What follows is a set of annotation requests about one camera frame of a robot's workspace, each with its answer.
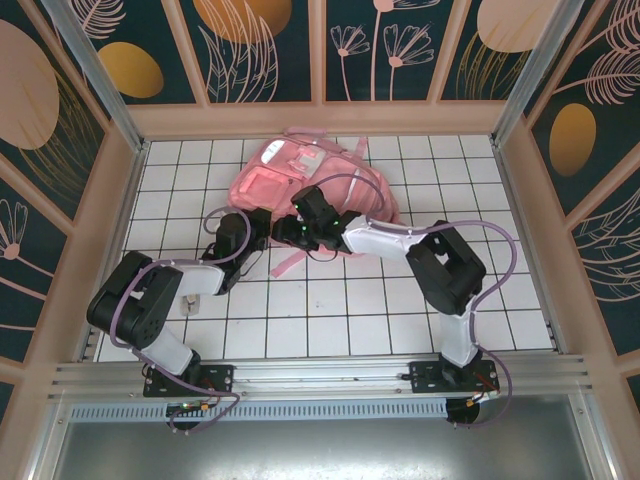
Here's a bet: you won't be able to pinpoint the pink student backpack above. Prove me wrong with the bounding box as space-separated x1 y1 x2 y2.
227 125 401 279

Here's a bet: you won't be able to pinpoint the grey metal sheet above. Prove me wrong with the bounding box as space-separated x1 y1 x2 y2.
47 418 609 480

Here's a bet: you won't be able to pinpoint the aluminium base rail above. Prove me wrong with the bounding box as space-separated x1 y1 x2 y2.
48 354 595 401

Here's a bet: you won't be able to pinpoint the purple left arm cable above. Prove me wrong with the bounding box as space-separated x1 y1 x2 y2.
106 207 251 437

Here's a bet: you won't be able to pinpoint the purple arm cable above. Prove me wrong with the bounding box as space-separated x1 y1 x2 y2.
312 169 521 431
106 207 251 437

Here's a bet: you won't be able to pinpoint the wall panel with pink flowers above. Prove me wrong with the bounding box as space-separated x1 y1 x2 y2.
324 0 444 104

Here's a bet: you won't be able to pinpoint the wall panel orange disc leaves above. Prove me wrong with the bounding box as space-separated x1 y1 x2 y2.
179 0 321 105

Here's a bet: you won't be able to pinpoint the grey slotted cable duct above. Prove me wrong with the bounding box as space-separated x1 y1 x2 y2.
67 398 450 422

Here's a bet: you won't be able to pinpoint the wall panel with orange oval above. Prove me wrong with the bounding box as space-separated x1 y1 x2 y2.
74 0 209 106

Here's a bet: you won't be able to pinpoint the aluminium frame post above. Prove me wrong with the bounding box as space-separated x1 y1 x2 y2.
489 0 587 149
39 0 150 157

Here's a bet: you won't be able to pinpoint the wall panel single flower outline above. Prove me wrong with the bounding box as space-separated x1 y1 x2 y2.
0 157 76 361

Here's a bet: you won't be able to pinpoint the wall panel pale disc leaves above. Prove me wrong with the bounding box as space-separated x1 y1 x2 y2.
438 0 551 101

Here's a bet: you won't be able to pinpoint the wall panel pale disc gold lines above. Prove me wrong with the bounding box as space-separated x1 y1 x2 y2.
0 0 110 225

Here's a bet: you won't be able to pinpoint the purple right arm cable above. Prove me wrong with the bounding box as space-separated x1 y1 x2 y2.
312 169 521 431

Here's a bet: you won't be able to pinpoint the wall panel orange oval feather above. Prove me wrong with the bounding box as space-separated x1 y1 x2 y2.
527 0 640 216

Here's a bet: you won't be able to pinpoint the wall panel pink feather outlines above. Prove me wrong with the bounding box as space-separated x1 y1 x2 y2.
569 189 640 356

